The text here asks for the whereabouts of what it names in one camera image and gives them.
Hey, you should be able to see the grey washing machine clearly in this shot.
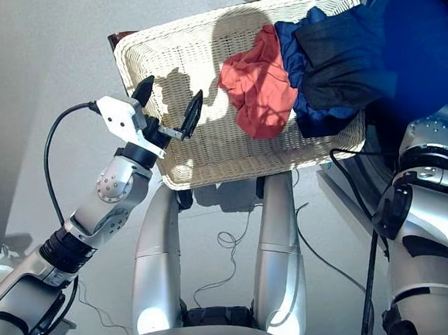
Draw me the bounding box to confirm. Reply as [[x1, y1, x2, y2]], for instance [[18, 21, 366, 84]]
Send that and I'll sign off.
[[303, 0, 448, 246]]

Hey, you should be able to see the thin black floor cable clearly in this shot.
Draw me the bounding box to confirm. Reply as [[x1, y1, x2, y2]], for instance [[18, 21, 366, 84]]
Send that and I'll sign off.
[[295, 199, 369, 299]]

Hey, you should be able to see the red garment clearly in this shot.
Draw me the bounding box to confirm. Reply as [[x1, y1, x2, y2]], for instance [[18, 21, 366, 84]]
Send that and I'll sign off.
[[212, 22, 303, 144]]

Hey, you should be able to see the blue garment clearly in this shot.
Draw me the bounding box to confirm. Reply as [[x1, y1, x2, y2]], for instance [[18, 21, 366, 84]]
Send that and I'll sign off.
[[273, 4, 366, 140]]

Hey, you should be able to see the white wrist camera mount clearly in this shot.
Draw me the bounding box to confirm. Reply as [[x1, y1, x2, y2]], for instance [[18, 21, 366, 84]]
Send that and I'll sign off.
[[94, 91, 166, 163]]

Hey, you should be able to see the dark grey garment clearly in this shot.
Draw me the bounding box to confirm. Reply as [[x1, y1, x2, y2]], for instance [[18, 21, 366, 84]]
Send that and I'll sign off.
[[292, 5, 393, 113]]

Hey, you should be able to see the thin grey floor wire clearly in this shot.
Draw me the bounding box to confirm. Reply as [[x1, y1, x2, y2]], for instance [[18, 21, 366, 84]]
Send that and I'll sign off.
[[186, 207, 266, 310]]

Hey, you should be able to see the pale woven basket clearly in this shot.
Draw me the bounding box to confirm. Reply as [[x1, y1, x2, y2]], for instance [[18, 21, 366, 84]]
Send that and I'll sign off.
[[109, 0, 375, 195]]

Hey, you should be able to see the black robot waist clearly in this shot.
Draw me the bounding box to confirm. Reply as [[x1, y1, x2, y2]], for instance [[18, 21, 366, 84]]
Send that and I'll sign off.
[[180, 303, 261, 334]]

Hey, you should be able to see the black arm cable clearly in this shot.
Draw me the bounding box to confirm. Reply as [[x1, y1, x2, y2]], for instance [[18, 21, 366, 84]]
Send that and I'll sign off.
[[8, 101, 120, 335], [329, 144, 397, 335]]

